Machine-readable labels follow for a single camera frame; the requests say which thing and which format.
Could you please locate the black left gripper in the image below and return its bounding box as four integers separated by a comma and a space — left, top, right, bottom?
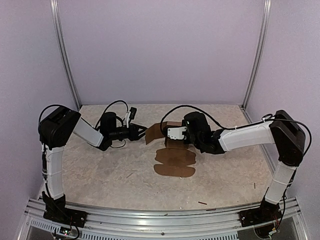
110, 123, 151, 142

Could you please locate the brown cardboard box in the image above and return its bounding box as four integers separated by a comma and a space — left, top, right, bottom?
145, 123, 196, 178

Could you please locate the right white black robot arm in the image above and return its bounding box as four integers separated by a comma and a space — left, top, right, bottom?
182, 110, 310, 227

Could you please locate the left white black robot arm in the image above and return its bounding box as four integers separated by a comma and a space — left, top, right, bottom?
38, 104, 147, 228

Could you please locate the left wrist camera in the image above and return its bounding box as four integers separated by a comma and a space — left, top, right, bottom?
123, 107, 137, 128

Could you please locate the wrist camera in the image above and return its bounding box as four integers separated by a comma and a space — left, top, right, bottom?
123, 107, 137, 128
167, 126, 187, 140

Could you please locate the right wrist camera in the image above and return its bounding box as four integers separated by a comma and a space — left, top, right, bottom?
167, 126, 187, 140

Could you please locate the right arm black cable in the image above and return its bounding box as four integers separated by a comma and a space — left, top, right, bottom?
159, 104, 238, 132

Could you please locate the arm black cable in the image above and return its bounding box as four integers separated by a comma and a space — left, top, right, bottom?
96, 99, 130, 148
159, 104, 238, 132

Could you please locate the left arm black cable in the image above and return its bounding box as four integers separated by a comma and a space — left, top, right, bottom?
96, 99, 130, 148

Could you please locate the front aluminium frame rail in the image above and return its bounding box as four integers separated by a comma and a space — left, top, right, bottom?
13, 198, 311, 240

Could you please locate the right aluminium corner post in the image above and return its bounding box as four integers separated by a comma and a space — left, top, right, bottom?
241, 0, 272, 111

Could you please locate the aluminium corner post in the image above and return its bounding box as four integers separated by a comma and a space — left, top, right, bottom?
50, 0, 82, 110
241, 0, 272, 111

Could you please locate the left aluminium corner post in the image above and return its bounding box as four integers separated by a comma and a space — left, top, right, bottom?
50, 0, 82, 110

